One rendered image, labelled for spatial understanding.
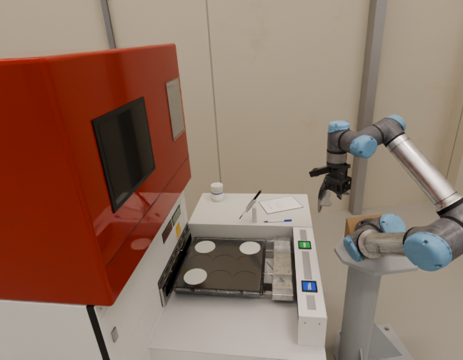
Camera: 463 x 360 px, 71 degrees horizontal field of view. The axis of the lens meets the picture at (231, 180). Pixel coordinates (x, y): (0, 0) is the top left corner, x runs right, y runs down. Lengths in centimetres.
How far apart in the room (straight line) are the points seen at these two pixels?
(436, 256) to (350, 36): 247
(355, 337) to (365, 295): 30
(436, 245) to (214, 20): 242
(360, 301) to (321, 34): 221
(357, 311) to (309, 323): 73
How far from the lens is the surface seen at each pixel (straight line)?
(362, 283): 180
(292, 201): 184
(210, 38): 297
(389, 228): 151
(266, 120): 312
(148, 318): 130
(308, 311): 122
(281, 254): 158
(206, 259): 154
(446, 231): 113
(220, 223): 165
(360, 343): 210
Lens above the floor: 184
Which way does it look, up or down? 24 degrees down
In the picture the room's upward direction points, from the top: 4 degrees counter-clockwise
